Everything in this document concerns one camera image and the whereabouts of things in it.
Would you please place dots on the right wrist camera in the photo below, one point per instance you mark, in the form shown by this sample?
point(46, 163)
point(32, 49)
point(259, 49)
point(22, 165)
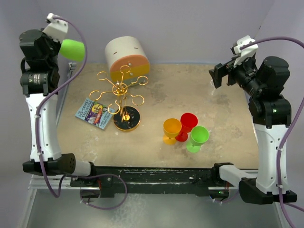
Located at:
point(241, 54)

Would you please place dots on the children's paperback book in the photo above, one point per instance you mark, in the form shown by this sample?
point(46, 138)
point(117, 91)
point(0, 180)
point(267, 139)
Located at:
point(94, 113)

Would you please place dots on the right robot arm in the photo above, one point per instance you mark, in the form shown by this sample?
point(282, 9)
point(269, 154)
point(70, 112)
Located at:
point(271, 115)

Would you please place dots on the red wine glass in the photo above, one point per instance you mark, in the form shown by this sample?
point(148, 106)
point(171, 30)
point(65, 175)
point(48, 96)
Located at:
point(188, 122)

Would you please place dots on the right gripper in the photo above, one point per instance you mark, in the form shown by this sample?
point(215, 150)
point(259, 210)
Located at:
point(221, 70)

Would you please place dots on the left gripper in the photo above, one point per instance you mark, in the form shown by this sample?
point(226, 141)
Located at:
point(56, 43)

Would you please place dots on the round mini drawer chest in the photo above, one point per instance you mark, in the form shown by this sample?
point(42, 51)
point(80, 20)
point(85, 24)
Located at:
point(126, 59)

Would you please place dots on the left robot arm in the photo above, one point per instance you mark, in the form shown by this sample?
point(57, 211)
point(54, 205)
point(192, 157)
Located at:
point(39, 82)

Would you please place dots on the orange wine glass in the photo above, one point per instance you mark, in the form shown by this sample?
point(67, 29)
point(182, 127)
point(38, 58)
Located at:
point(171, 128)

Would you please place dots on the clear plastic wine glass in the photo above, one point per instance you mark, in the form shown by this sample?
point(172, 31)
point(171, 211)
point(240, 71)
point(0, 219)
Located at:
point(213, 87)

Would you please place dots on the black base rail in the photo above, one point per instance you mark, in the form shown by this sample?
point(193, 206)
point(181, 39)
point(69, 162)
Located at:
point(153, 180)

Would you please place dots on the green wine glass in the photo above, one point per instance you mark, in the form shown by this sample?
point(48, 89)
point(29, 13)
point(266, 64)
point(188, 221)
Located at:
point(198, 136)
point(72, 49)

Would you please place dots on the gold wine glass rack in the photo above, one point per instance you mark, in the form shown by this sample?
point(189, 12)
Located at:
point(126, 117)

